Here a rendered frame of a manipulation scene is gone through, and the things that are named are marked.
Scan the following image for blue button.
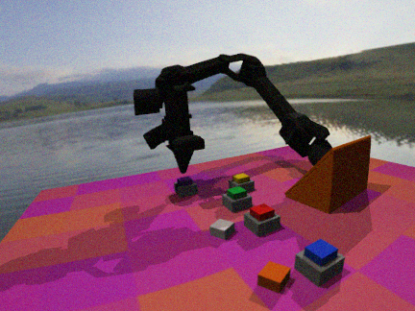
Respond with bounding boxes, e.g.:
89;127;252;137
294;239;345;287

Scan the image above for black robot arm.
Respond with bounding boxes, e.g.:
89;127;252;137
133;53;332;166

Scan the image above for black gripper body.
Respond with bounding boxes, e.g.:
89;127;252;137
164;109;205;153

